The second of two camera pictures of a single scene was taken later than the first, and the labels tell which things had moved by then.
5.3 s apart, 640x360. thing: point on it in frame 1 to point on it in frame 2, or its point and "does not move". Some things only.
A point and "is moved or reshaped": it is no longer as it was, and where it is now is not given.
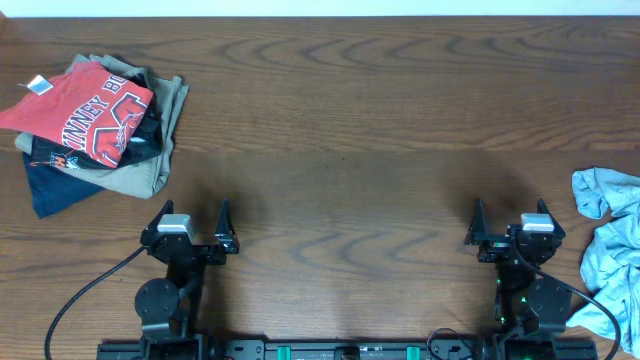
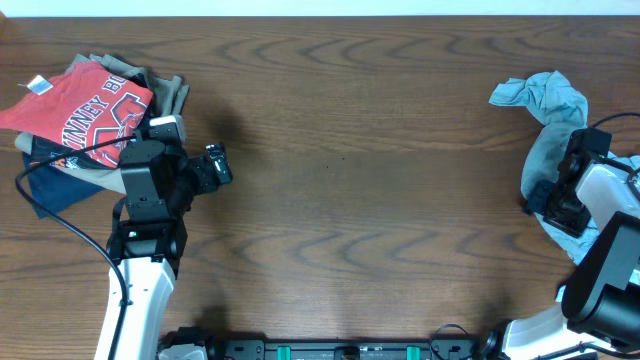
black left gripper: [226, 239] to [209, 182]
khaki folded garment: [146, 179] does not move
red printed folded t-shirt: [85, 108] does not move
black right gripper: [494, 245] to [538, 205]
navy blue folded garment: [54, 189] does not move
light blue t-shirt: [610, 263] is moved or reshaped
